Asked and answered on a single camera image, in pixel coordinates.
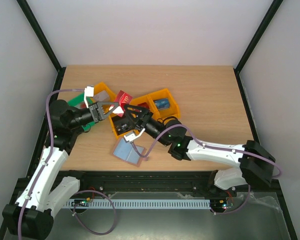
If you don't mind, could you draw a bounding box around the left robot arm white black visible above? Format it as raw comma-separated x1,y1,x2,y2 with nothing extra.
2,99,119,240

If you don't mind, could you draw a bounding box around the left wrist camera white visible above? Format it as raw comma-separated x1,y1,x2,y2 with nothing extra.
83,85,95,109

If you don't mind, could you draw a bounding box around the white card stack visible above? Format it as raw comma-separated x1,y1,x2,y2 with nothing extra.
92,90,110,102

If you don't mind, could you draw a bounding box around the left black frame post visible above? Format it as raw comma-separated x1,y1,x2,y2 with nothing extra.
15,0,64,73

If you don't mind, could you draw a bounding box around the blue card stack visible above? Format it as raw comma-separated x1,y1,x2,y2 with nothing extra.
153,98,171,111

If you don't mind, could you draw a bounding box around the yellow triple bin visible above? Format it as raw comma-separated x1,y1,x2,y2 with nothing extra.
109,88,181,139

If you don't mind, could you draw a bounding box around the black frame post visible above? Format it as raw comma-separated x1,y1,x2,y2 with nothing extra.
234,0,285,73
15,0,64,73

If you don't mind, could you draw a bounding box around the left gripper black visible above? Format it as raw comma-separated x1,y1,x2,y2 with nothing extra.
67,101,119,130

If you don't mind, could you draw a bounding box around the red VIP credit card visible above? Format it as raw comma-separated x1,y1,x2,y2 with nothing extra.
112,90,133,117

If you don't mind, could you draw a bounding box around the green bin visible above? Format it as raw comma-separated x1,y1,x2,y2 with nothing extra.
67,93,95,133

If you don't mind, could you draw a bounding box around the yellow bin single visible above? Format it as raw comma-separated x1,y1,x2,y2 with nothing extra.
92,82,116,102

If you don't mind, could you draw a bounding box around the right black frame post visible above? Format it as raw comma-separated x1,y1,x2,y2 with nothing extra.
234,0,285,73

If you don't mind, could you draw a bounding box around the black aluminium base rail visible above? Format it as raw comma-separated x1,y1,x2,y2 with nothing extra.
14,170,281,198

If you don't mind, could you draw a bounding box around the black card stack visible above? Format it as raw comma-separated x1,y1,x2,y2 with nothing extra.
113,119,131,135

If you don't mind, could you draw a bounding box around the light blue cable duct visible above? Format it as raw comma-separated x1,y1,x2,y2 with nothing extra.
77,199,211,210

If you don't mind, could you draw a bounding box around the red card stack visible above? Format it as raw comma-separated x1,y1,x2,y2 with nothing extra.
138,102,150,109

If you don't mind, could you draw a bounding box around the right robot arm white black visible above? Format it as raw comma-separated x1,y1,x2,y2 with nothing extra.
123,104,276,196

